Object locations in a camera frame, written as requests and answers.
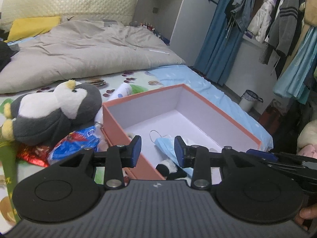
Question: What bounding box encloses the hanging beige garment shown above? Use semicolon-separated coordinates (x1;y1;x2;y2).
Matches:
298;0;317;27

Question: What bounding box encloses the green strip with yellow print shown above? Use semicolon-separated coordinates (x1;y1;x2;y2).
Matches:
0;139;22;226

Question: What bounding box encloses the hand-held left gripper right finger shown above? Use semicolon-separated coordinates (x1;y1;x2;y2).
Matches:
174;136;251;190

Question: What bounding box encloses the person's right hand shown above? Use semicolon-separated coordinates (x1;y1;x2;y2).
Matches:
298;204;317;231

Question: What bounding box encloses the cream quilted headboard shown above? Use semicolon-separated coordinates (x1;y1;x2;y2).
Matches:
0;0;138;28

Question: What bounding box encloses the blue face mask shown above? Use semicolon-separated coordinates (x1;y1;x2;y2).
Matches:
149;130;194;177

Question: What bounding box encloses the grey wardrobe cabinet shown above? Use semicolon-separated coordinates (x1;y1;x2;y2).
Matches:
132;0;220;66

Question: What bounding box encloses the grey duvet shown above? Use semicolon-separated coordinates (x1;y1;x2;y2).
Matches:
0;18;187;95

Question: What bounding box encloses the white tube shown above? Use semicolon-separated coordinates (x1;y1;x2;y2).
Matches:
109;83;134;102

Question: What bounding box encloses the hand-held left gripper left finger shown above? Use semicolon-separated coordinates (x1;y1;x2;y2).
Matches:
53;135;142;190

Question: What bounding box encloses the red foil packet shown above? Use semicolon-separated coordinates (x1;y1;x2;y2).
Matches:
17;144;51;168

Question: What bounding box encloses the hanging teal garment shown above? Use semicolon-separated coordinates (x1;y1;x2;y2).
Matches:
274;26;317;105

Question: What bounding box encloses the pile of black clothes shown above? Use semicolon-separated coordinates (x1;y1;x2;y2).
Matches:
0;28;19;73

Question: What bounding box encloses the white trash bin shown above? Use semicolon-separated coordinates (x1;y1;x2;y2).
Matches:
239;90;264;113

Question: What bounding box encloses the cream cloth bundle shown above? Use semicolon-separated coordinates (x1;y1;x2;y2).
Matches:
296;119;317;159

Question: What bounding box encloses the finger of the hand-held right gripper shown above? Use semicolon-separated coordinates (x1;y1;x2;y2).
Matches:
246;149;317;177

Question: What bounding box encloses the row of small bottles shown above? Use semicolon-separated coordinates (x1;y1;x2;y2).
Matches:
140;21;172;45

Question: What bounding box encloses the small panda plush toy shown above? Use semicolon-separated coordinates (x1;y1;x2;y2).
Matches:
156;160;193;180

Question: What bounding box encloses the yellow pillow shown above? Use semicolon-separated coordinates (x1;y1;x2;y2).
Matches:
4;16;62;42

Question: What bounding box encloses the grey penguin plush toy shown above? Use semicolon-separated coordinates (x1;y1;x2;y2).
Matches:
1;79;103;146

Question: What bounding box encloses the fruit printed mat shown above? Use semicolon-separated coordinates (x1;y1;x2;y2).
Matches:
0;68;169;228

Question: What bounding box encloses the hanging grey striped sweater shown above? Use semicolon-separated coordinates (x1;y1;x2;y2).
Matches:
259;0;306;64

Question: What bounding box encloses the blue curtain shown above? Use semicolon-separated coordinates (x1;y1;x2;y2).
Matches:
193;0;248;85

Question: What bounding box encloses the hanging white jacket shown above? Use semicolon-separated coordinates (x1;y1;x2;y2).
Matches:
248;0;282;42

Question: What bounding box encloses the blue snack packet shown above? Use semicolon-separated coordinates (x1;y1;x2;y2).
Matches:
47;126;100;165

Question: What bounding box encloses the orange cardboard box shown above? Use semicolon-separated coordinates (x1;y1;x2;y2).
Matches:
102;84;262;180

